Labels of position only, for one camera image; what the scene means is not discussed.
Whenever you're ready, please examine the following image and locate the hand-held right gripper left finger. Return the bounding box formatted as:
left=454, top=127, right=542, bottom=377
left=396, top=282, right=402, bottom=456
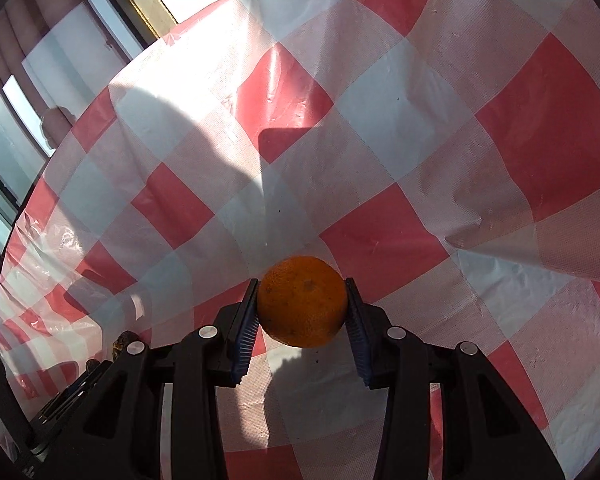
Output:
left=45, top=278, right=260, bottom=480

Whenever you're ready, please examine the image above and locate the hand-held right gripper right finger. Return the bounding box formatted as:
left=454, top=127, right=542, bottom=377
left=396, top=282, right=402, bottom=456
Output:
left=344, top=277, right=566, bottom=480

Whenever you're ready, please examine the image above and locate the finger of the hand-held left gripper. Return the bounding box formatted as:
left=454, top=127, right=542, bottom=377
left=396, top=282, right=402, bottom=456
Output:
left=37, top=360, right=103, bottom=426

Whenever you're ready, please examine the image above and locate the orange tangerine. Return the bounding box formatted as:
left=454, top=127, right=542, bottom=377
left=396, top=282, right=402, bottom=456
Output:
left=257, top=256, right=348, bottom=348

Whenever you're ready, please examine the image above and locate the pink curtain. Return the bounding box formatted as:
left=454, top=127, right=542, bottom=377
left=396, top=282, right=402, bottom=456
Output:
left=0, top=0, right=146, bottom=201

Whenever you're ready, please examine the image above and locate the black window frame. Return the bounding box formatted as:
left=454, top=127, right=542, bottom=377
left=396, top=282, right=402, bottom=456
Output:
left=80, top=0, right=156, bottom=53

